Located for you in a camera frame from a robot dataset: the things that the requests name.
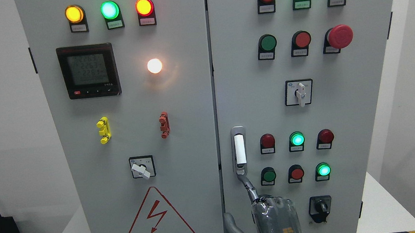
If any red emergency stop mushroom button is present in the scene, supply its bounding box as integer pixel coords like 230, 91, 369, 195
323, 24, 353, 54

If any dark red light middle right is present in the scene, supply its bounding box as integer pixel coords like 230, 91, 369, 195
316, 128, 335, 150

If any grey cabinet door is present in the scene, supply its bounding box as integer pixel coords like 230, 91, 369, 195
15, 0, 225, 233
207, 0, 392, 233

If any left white selector switch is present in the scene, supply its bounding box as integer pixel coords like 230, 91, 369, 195
129, 155, 157, 179

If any dark red light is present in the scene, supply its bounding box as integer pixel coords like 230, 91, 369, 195
316, 128, 335, 150
260, 133, 276, 155

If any silver door handle lock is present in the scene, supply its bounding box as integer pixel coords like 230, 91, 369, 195
230, 126, 247, 176

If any green indicator light top left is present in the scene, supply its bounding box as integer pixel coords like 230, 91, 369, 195
100, 1, 125, 30

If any green lit light middle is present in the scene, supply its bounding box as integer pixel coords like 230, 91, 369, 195
289, 131, 305, 152

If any black rotary knob switch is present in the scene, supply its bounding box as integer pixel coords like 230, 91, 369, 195
309, 195, 332, 224

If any red plastic terminal clip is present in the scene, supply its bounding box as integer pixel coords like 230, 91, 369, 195
159, 111, 171, 139

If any yellow plastic terminal clip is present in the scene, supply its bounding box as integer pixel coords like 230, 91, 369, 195
96, 116, 112, 144

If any yellow indicator light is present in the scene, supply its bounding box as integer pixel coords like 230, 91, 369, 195
65, 5, 88, 33

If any grey left cabinet door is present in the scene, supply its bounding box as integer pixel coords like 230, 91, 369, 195
15, 0, 225, 233

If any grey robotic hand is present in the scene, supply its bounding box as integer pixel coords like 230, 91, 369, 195
223, 174, 302, 233

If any white selector switch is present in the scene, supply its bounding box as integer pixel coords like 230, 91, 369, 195
285, 78, 313, 107
129, 155, 157, 179

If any green push button lower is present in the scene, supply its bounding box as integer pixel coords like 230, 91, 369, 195
260, 167, 276, 186

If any red lit indicator light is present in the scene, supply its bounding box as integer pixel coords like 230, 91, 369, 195
135, 0, 157, 26

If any white cabinet base platform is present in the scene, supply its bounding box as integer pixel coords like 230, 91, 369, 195
63, 174, 415, 233

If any green push button upper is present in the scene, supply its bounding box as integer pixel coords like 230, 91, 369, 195
258, 34, 277, 60

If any black digital power meter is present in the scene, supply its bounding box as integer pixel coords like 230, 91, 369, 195
56, 43, 121, 100

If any grey right cabinet door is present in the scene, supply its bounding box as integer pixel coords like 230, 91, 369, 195
207, 0, 392, 233

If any red electrical warning triangle sticker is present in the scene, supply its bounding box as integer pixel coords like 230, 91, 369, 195
129, 186, 196, 233

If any green lit light lower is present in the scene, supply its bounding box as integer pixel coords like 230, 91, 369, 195
315, 162, 331, 182

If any white glowing indicator light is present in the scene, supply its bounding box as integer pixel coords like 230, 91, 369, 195
147, 58, 163, 74

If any upper right white selector switch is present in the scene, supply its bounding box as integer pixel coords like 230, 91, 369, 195
285, 78, 313, 107

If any red push button lower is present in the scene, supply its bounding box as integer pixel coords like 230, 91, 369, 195
288, 164, 305, 184

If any red push button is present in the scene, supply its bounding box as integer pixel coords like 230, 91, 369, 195
288, 164, 305, 184
291, 30, 311, 57

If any red push button upper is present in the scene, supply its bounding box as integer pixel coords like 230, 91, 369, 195
291, 30, 311, 57

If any green push button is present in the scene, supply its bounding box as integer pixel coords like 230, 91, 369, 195
260, 167, 276, 186
258, 34, 277, 60

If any dark red light middle left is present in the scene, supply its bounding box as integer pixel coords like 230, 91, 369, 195
260, 133, 276, 155

